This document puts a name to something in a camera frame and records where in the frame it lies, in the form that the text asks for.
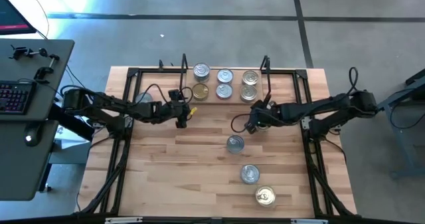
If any black computer mouse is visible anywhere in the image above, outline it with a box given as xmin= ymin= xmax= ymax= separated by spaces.
xmin=23 ymin=124 xmax=43 ymax=148

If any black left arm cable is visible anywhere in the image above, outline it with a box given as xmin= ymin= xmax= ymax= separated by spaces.
xmin=141 ymin=83 xmax=170 ymax=105

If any silver metal bracket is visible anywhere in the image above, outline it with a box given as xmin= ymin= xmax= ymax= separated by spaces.
xmin=104 ymin=217 xmax=143 ymax=224
xmin=290 ymin=218 xmax=329 ymax=224

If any green label tuna can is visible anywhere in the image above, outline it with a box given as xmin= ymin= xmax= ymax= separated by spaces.
xmin=240 ymin=164 xmax=261 ymax=185
xmin=226 ymin=134 xmax=246 ymax=155
xmin=191 ymin=82 xmax=210 ymax=102
xmin=193 ymin=62 xmax=211 ymax=82

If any black stand cable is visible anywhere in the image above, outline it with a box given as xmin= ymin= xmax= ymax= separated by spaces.
xmin=375 ymin=88 xmax=425 ymax=130

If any thin white cable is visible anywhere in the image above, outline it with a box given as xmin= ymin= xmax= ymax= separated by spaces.
xmin=23 ymin=0 xmax=50 ymax=39

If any black keyboard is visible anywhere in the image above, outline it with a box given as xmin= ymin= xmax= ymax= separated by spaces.
xmin=0 ymin=80 xmax=38 ymax=115

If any dark grey desk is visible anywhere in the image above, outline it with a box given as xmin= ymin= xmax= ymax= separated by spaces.
xmin=0 ymin=39 xmax=76 ymax=202

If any grey metal stand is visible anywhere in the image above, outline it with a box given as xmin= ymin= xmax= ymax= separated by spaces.
xmin=365 ymin=67 xmax=425 ymax=180

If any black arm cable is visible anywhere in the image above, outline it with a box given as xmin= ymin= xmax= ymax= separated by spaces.
xmin=347 ymin=66 xmax=360 ymax=95
xmin=141 ymin=83 xmax=170 ymax=105

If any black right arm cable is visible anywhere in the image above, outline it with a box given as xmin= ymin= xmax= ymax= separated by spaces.
xmin=347 ymin=66 xmax=360 ymax=95

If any black desk clamp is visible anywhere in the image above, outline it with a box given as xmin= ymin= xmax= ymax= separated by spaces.
xmin=33 ymin=53 xmax=61 ymax=84
xmin=9 ymin=44 xmax=49 ymax=61

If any black desk leg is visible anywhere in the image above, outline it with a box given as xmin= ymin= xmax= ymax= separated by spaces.
xmin=48 ymin=102 xmax=97 ymax=142

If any wooden shelf black metal frame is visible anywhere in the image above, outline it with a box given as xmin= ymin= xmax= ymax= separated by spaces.
xmin=177 ymin=53 xmax=272 ymax=108

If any black desk monitor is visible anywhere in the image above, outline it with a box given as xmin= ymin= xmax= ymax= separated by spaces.
xmin=0 ymin=0 xmax=38 ymax=36

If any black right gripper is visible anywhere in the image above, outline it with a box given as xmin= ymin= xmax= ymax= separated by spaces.
xmin=244 ymin=97 xmax=282 ymax=134

